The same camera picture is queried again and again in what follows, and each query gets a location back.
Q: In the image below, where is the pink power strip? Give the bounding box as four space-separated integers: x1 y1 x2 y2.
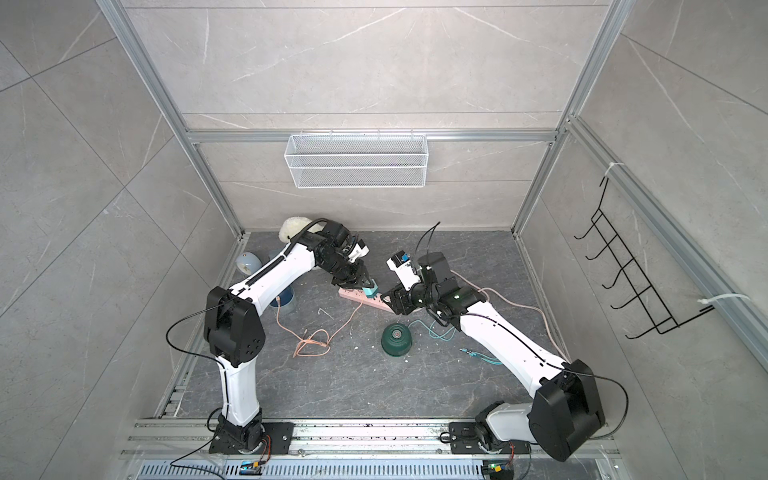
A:
337 269 571 361

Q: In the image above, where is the pink USB cable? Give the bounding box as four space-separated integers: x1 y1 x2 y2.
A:
274 296 365 359

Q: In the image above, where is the teal USB cable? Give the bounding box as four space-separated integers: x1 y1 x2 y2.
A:
407 319 504 366

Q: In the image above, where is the teal USB charger adapter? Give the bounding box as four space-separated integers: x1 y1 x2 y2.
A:
362 282 378 298

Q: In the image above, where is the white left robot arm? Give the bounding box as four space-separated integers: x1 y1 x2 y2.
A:
200 218 377 454

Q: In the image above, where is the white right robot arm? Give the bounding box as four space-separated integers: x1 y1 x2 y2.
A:
382 250 626 462

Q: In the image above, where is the white plush dog toy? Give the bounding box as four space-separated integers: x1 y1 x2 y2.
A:
278 216 313 244

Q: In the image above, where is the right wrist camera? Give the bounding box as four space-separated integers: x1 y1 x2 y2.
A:
386 250 422 291

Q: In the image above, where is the white wire mesh basket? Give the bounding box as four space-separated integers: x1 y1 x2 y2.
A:
284 133 429 189

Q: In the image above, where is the black wall hook rack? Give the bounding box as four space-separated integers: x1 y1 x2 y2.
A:
574 177 715 340

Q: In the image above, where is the metal base rail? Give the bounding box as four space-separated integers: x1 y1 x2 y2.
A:
114 418 629 479

